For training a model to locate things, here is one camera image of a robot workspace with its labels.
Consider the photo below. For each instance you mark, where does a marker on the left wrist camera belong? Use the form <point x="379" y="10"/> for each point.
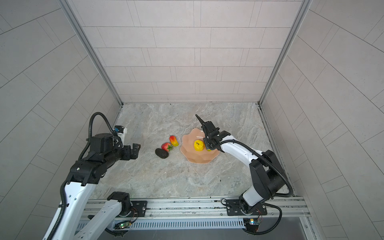
<point x="121" y="132"/>

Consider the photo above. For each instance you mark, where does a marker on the corner metal profile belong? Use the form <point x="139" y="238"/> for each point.
<point x="87" y="45"/>
<point x="286" y="47"/>

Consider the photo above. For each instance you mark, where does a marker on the right corner metal profile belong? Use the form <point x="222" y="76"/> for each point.
<point x="286" y="47"/>

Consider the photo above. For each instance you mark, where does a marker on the red fake strawberry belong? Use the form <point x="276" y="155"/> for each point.
<point x="167" y="147"/>

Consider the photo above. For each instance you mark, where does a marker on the yellow fake fruit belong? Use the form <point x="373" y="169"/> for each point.
<point x="199" y="145"/>

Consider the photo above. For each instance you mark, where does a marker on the left circuit board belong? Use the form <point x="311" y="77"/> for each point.
<point x="123" y="225"/>

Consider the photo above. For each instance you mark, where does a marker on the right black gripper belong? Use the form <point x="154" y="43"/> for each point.
<point x="205" y="139"/>

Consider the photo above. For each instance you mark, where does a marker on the red-yellow mango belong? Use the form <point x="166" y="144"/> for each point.
<point x="174" y="141"/>

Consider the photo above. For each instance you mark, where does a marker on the aluminium mounting rail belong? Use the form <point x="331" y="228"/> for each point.
<point x="214" y="208"/>

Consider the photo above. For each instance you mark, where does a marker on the pink fruit bowl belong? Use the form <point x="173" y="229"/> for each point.
<point x="187" y="148"/>

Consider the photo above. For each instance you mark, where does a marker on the right circuit board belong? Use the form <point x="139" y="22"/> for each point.
<point x="252" y="225"/>

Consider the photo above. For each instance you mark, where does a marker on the left corner metal profile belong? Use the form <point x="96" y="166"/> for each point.
<point x="87" y="45"/>

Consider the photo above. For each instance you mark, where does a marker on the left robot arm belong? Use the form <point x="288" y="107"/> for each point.
<point x="75" y="191"/>

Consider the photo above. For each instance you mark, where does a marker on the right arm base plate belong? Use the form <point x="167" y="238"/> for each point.
<point x="236" y="207"/>

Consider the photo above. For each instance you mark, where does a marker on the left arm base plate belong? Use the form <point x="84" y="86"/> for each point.
<point x="135" y="209"/>

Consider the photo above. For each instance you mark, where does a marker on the circuit board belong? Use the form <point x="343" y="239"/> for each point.
<point x="123" y="225"/>
<point x="252" y="225"/>

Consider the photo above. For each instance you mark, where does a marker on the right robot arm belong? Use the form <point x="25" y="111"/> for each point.
<point x="268" y="177"/>

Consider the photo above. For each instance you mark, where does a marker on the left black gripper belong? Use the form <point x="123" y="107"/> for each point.
<point x="135" y="151"/>

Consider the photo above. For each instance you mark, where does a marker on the black fake avocado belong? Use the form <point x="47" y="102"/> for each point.
<point x="161" y="153"/>

